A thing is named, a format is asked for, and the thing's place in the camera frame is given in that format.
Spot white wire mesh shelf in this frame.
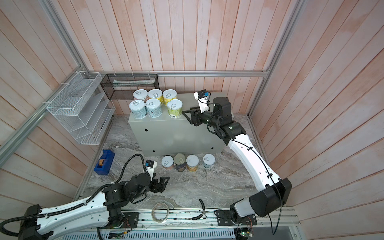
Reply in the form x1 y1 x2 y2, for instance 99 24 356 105
47 72 115 145

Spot grey metal cabinet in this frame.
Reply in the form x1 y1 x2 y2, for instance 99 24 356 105
129 105 225 157

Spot horizontal aluminium wall rail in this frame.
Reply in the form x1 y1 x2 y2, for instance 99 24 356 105
97 70 269 78

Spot yellow can back row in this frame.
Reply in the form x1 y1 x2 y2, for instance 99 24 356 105
186 155 200 172

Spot yellow labelled can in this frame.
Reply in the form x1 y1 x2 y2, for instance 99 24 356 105
148 89 164 104

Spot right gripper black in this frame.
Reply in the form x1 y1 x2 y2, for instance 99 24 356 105
183 106 221 130

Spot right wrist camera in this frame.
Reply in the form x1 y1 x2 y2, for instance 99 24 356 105
194 90 211 114

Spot green can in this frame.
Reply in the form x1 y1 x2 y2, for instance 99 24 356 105
167 99 183 119

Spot teal labelled can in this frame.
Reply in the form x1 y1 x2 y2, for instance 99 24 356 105
129 100 147 120

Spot open-top dark metal can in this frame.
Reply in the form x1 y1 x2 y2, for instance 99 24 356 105
174 153 187 172

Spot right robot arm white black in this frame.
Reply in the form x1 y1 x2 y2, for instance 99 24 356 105
183 91 292 226

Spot blue tape dispenser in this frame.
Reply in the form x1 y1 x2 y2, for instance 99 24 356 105
94 150 115 176

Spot left aluminium wall rail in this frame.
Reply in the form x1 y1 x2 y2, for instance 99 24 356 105
1 66 85 168

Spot blue can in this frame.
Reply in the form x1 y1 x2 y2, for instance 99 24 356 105
146 99 162 118

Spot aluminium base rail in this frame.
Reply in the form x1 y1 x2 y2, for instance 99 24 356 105
65 206 301 240

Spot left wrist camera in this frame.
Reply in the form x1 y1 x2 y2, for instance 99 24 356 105
145 160 157 181

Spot coiled wire ring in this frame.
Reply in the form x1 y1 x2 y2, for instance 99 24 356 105
150 202 170 223

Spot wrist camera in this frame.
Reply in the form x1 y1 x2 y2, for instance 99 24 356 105
145 160 157 181
194 90 211 114

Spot pink labelled can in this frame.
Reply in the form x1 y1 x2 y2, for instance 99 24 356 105
133 89 149 102

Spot black mesh basket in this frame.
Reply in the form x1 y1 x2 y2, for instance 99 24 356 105
101 73 160 101

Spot black pliers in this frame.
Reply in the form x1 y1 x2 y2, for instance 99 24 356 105
191 199 207 221

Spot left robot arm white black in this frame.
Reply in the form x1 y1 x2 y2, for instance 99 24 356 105
1 154 170 240

